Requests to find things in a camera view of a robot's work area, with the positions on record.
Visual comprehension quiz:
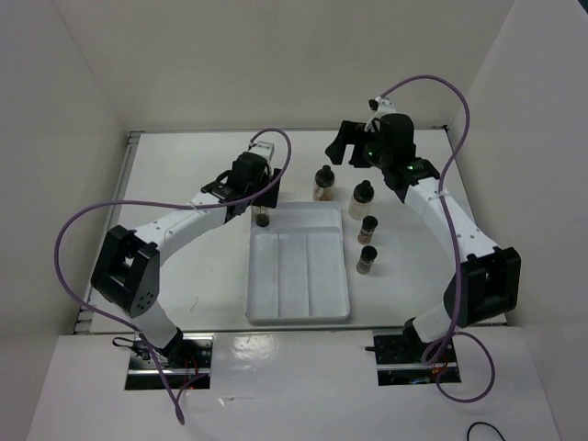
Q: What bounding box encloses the white plastic organizer tray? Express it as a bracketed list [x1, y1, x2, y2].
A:
[245, 201, 351, 326]

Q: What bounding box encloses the brown spice jar black cap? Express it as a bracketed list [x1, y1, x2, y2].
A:
[312, 164, 335, 201]

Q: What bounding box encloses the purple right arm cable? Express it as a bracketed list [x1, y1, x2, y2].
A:
[379, 75, 495, 404]

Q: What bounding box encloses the black cable loop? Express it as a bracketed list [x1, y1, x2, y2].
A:
[467, 421, 506, 441]

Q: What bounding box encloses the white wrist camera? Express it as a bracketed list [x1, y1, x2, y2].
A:
[368, 96, 397, 118]
[248, 141, 276, 164]

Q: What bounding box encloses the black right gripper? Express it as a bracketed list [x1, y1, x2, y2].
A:
[324, 120, 391, 170]

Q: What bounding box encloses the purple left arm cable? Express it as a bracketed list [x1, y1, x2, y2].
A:
[54, 129, 294, 425]

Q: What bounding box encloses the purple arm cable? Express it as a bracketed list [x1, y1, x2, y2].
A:
[54, 129, 294, 425]
[379, 75, 495, 404]

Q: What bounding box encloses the white spice jar black cap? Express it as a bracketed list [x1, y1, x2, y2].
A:
[348, 180, 375, 221]

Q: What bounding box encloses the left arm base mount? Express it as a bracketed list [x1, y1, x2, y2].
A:
[111, 334, 214, 391]

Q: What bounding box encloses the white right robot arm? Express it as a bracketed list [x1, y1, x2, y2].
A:
[325, 113, 522, 361]

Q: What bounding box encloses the gold capped glass spray bottle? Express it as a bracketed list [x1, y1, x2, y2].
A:
[254, 206, 270, 228]

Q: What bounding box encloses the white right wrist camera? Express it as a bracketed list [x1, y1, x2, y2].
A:
[368, 96, 397, 118]

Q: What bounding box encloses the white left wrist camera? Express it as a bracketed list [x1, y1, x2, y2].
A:
[248, 141, 276, 164]

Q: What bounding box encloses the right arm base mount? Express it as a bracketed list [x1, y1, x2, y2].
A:
[365, 330, 461, 386]

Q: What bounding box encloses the small spice shaker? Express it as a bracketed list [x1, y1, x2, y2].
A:
[356, 245, 378, 275]
[357, 215, 379, 245]

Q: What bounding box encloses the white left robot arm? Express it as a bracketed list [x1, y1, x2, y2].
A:
[91, 148, 281, 368]

